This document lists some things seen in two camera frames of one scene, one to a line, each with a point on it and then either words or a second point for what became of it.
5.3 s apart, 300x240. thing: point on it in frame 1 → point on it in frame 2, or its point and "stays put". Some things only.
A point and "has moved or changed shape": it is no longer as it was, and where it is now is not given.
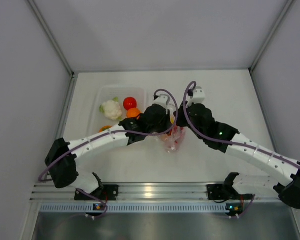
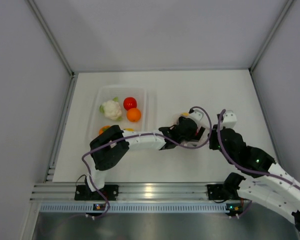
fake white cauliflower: x=111 y=109 stays put
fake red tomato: x=129 y=102 stays put
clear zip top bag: x=172 y=140 has moved or changed shape
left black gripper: x=167 y=124 → x=197 y=135
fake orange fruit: x=133 y=112 stays put
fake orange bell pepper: x=105 y=128 stays put
